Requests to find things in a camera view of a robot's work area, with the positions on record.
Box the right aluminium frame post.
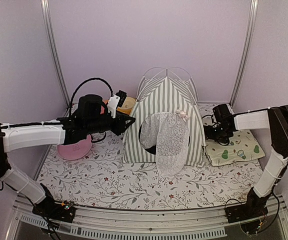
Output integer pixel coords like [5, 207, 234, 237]
[230, 0, 259, 107]

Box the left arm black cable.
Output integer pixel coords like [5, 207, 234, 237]
[68, 77, 114, 113]

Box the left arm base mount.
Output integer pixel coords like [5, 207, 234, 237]
[32, 184, 76, 223]

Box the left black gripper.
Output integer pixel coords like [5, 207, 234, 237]
[86, 110, 136, 136]

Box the left aluminium frame post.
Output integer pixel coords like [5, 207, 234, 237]
[40, 0, 70, 107]

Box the pink bowl in feeder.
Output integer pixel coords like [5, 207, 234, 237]
[100, 104, 110, 115]

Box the cream bowl in feeder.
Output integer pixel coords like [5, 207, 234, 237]
[118, 97, 136, 111]

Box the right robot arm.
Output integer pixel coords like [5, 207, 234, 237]
[204, 104, 288, 218]

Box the avocado print cushion mat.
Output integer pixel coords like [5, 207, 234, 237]
[205, 130, 266, 167]

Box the pink round plate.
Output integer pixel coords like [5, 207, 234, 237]
[57, 135, 92, 161]

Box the yellow double pet feeder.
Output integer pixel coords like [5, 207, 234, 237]
[103, 96, 136, 117]

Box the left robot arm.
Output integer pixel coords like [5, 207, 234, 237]
[0, 94, 135, 217]

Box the aluminium frame post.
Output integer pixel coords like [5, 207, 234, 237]
[230, 0, 259, 107]
[40, 0, 70, 107]

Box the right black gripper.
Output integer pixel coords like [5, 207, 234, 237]
[200, 124, 230, 144]

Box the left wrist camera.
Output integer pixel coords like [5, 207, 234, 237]
[106, 90, 127, 119]

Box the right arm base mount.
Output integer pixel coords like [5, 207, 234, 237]
[224, 196, 268, 235]

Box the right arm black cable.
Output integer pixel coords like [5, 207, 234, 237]
[202, 113, 232, 147]

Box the floral table cloth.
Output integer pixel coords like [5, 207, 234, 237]
[37, 133, 262, 211]

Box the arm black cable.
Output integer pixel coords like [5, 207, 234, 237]
[68, 77, 114, 113]
[202, 113, 232, 147]

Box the striped fabric pet tent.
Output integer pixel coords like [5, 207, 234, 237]
[122, 76, 206, 177]

